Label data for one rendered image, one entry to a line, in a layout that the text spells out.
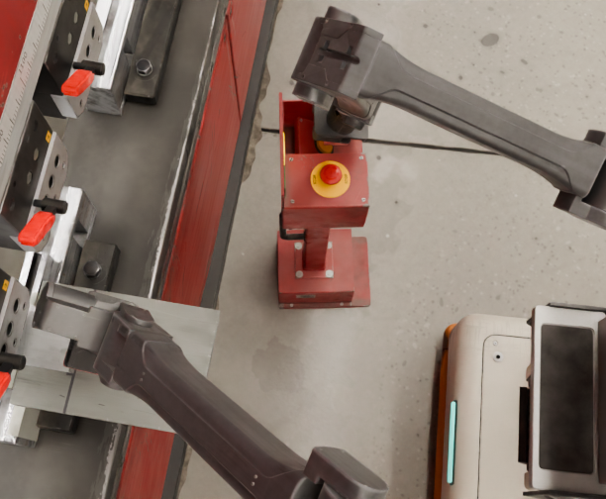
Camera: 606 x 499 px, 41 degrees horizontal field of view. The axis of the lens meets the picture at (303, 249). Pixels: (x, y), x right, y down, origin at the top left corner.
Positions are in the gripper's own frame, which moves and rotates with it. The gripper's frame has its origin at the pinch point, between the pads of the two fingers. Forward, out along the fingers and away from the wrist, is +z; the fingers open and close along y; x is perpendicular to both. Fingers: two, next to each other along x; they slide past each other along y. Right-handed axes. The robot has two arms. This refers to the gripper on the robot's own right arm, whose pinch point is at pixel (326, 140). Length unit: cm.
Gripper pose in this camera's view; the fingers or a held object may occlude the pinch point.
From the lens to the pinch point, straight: 156.8
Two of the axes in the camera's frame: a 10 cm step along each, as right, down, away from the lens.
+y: -9.6, -0.6, -2.7
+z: -2.7, 2.8, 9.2
